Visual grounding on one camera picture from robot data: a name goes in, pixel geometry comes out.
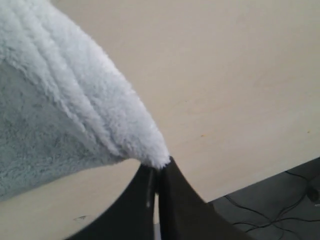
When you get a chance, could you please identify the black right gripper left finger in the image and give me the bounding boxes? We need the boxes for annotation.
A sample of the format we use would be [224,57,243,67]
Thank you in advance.
[68,165,156,240]

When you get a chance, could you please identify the black floor cables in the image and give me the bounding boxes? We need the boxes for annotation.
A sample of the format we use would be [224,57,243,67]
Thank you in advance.
[223,169,320,232]

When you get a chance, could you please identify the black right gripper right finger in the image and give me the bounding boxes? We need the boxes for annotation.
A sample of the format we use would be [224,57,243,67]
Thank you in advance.
[158,157,250,240]

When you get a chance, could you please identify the light blue fluffy towel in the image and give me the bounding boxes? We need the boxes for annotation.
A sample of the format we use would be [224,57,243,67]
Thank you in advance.
[0,0,170,201]

